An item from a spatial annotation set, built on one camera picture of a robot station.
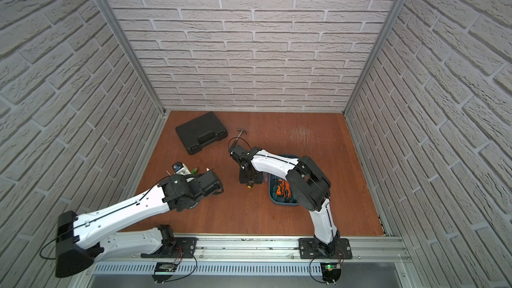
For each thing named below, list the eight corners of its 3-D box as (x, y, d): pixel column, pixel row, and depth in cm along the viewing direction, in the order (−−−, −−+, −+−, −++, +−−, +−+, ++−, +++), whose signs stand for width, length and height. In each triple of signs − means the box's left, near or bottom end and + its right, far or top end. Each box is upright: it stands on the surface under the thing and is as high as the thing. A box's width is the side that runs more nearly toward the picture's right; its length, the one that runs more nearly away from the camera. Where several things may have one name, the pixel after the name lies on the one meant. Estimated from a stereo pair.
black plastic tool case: (189, 156, 101) (186, 151, 97) (176, 130, 111) (173, 125, 107) (229, 137, 109) (228, 131, 105) (213, 114, 120) (212, 108, 116)
